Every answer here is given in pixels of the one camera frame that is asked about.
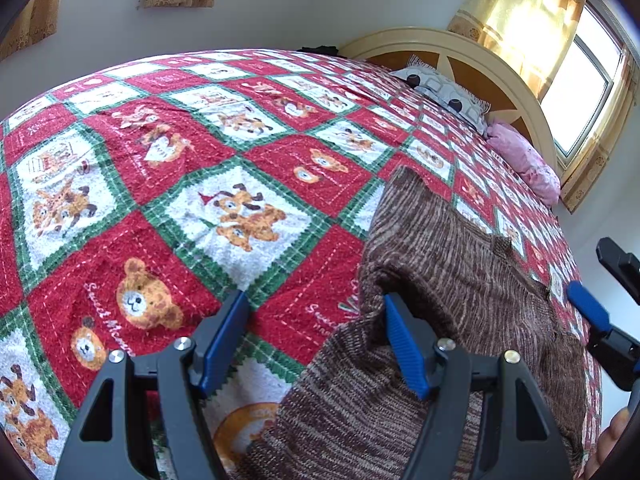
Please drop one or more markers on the red bear printed blanket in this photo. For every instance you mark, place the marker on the red bear printed blanket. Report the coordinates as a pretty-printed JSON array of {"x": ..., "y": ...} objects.
[{"x": 165, "y": 195}]

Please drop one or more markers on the person's right hand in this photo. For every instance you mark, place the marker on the person's right hand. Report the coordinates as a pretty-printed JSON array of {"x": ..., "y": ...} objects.
[{"x": 607, "y": 442}]

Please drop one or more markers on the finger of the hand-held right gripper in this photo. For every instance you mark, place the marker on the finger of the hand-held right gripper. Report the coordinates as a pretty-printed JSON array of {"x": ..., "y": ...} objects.
[
  {"x": 589, "y": 306},
  {"x": 620, "y": 265}
]

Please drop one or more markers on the brown knit sweater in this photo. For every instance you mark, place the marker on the brown knit sweater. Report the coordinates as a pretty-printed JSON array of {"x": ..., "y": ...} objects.
[{"x": 450, "y": 280}]

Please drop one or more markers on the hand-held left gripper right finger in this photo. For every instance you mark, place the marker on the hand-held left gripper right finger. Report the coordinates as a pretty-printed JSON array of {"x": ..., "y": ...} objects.
[{"x": 404, "y": 345}]

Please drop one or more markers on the cream wooden headboard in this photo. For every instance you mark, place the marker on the cream wooden headboard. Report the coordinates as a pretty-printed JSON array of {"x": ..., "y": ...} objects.
[{"x": 480, "y": 60}]

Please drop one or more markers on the window beside headboard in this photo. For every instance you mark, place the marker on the window beside headboard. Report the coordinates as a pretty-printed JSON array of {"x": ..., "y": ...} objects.
[{"x": 582, "y": 90}]

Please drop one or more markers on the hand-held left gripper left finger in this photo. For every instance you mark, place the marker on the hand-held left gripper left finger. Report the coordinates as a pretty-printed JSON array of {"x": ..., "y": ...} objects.
[{"x": 224, "y": 345}]

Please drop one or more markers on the grey patterned pillow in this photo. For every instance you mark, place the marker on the grey patterned pillow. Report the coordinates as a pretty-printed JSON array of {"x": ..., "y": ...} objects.
[{"x": 445, "y": 90}]

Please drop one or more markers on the pink pillow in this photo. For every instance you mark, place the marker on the pink pillow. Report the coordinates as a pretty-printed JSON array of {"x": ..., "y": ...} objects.
[{"x": 525, "y": 157}]

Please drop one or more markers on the dark cloth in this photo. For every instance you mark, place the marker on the dark cloth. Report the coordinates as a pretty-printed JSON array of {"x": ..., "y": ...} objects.
[{"x": 320, "y": 50}]

